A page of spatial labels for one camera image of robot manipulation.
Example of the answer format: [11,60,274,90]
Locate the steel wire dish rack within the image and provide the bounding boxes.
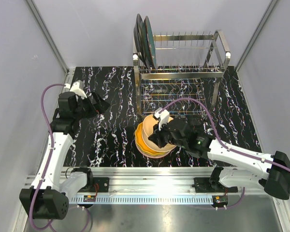
[132,30,231,118]

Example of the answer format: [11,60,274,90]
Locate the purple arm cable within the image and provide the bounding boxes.
[29,83,94,232]
[157,98,290,208]

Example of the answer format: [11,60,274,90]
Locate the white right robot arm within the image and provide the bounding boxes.
[144,118,290,200]

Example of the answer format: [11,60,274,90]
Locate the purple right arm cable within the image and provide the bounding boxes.
[157,98,290,208]

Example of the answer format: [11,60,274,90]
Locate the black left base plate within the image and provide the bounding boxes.
[79,177,110,193]

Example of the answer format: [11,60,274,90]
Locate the dark striped rim plate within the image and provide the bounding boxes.
[133,14,147,68]

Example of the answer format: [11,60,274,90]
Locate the aluminium front rail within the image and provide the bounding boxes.
[21,166,285,195]

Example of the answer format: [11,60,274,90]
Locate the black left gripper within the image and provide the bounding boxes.
[73,90,110,120]

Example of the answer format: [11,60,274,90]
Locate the slotted cable duct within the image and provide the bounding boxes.
[70,194,213,205]

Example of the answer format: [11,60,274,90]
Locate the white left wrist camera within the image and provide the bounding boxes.
[64,80,87,99]

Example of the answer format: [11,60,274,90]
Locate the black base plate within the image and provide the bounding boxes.
[79,177,110,193]
[193,177,225,193]

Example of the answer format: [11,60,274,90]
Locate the blue glazed plate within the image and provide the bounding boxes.
[142,16,156,70]

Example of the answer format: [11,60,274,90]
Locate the pink bottom plate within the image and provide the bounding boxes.
[135,142,175,159]

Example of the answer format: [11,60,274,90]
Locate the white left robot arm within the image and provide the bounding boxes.
[19,91,110,220]

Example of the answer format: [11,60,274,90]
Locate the yellow plate with drawing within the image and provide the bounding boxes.
[142,114,175,152]

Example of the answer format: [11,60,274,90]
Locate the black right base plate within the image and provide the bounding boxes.
[193,177,225,193]

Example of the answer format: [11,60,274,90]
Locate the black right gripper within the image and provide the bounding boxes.
[148,119,187,148]

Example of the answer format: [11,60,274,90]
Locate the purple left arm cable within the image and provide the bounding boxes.
[29,83,94,232]

